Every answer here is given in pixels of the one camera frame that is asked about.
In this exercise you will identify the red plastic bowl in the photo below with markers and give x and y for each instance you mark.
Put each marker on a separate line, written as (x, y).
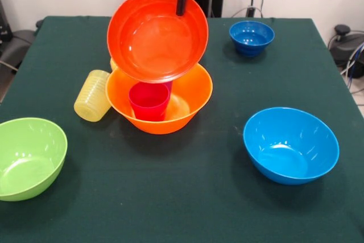
(156, 41)

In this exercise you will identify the yellow plastic cup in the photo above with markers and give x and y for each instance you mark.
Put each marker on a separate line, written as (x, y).
(113, 63)

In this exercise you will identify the green plastic bowl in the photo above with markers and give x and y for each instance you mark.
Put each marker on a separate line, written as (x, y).
(28, 157)

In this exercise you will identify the pink plastic cup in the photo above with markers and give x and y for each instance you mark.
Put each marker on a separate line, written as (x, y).
(148, 103)

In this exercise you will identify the small dark blue bowl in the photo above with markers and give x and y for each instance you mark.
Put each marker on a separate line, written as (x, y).
(251, 38)

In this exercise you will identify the large orange plastic bowl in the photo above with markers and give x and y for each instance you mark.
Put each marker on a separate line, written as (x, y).
(199, 92)

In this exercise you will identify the black office chair base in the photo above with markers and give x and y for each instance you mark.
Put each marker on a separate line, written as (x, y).
(347, 46)

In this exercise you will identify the light blue plastic bowl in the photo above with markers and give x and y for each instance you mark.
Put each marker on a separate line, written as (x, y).
(290, 146)

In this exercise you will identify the grey office chair base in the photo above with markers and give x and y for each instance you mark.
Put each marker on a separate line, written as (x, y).
(14, 46)

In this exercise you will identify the dark green table cloth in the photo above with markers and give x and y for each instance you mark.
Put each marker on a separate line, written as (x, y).
(170, 191)

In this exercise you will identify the purple plastic cup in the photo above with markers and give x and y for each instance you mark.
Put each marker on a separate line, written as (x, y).
(169, 86)

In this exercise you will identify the pale yellow ribbed cup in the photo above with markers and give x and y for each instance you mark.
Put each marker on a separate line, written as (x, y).
(91, 98)

